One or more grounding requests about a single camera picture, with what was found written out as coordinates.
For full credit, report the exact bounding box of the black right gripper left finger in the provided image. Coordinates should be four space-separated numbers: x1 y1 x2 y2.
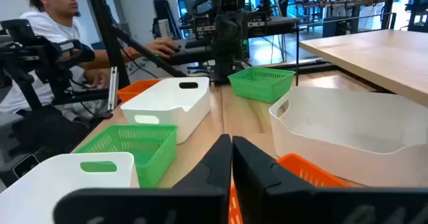
52 133 233 224

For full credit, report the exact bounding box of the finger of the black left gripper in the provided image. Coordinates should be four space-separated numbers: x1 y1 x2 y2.
213 16 231 51
229 16 247 51

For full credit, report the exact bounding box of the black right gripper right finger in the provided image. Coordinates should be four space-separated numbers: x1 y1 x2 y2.
232 135 428 224

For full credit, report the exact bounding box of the orange plastic mesh basket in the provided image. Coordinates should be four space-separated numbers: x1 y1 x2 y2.
228 152 352 224
116 79 162 104

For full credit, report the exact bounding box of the green plastic mesh basket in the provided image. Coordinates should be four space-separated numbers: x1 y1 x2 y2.
227 66 296 104
74 123 179 189

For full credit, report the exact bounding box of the white plastic storage basket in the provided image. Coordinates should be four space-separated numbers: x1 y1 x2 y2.
0 152 140 224
268 86 428 189
120 76 211 144

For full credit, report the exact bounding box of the wooden shelf with black legs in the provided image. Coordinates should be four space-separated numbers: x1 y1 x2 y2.
295 12 428 108

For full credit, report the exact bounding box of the black computer keyboard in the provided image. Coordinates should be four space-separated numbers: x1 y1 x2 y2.
183 38 212 50

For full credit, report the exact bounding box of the dark grey office desk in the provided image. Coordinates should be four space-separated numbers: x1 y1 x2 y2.
163 15 302 66

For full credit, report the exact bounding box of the person's hand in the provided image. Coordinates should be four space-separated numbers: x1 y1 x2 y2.
144 37 181 60
83 68 110 90

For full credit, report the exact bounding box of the person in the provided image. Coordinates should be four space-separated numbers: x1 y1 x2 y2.
0 0 183 158
277 0 290 17

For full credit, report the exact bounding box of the black smartphone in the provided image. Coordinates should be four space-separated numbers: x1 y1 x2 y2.
12 153 40 179

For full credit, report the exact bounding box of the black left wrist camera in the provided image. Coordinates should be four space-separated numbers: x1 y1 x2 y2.
217 0 240 13

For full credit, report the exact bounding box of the black aluminium rig frame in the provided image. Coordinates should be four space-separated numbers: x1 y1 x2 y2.
85 0 338 90

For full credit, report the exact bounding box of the silver frame bracket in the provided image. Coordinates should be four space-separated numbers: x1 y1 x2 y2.
107 66 119 112

